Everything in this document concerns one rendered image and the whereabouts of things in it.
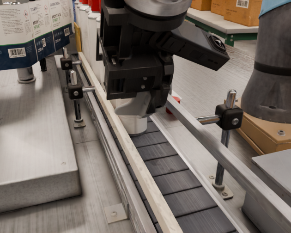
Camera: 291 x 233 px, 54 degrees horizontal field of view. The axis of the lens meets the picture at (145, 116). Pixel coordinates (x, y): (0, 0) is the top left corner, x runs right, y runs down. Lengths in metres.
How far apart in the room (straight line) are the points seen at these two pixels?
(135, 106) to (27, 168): 0.18
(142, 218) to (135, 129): 0.18
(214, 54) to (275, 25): 0.21
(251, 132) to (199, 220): 0.28
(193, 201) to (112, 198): 0.13
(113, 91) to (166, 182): 0.14
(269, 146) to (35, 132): 0.41
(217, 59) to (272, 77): 0.22
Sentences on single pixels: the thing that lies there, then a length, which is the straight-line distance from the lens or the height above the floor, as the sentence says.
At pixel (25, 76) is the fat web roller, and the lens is 0.78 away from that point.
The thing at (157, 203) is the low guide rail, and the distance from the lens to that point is 0.32.
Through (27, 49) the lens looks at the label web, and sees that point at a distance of 0.77.
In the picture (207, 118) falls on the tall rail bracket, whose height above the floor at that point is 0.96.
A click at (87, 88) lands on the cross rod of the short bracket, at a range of 0.63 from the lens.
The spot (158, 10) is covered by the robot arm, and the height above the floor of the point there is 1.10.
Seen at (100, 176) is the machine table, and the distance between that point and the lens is 0.49.
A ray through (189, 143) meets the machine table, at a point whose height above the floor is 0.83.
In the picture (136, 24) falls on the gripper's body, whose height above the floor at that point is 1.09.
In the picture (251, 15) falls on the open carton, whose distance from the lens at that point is 2.20.
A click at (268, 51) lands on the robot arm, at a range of 0.58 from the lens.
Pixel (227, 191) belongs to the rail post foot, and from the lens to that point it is 0.47.
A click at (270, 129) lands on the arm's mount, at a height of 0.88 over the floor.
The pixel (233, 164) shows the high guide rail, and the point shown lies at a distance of 0.30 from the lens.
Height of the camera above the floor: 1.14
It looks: 27 degrees down
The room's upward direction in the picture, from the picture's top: straight up
